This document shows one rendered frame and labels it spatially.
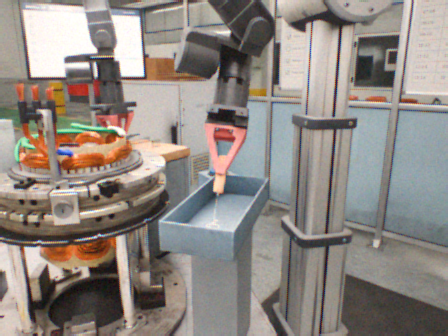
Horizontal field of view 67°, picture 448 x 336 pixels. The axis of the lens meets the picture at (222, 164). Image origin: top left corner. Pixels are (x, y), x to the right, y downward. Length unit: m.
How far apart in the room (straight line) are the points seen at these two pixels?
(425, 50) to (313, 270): 1.96
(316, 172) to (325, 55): 0.23
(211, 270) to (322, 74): 0.42
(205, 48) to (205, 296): 0.40
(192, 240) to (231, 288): 0.14
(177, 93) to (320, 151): 2.26
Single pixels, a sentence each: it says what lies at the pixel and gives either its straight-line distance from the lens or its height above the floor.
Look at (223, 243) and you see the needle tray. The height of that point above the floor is 1.05.
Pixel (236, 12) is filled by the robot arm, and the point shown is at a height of 1.35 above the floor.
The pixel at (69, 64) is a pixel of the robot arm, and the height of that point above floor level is 1.28.
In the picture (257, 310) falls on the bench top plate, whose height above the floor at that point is 0.78.
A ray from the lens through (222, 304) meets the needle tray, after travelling 0.61.
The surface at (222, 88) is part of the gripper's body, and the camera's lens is 0.56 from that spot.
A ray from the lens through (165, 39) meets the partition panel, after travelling 3.90.
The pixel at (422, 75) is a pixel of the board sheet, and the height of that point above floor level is 1.25.
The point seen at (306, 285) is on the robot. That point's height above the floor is 0.80.
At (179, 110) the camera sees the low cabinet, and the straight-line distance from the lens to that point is 2.92.
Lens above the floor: 1.26
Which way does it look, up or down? 15 degrees down
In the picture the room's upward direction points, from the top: straight up
